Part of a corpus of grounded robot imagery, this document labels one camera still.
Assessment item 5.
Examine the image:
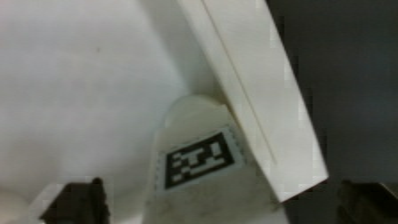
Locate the white leg with tag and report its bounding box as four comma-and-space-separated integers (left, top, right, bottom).
141, 95, 289, 224

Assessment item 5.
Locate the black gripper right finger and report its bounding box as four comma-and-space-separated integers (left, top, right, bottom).
335, 180, 398, 224

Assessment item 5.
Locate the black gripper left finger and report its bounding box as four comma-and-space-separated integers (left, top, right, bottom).
38, 177, 109, 224

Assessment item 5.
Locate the white square tabletop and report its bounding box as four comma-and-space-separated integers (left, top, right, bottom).
0, 0, 328, 224

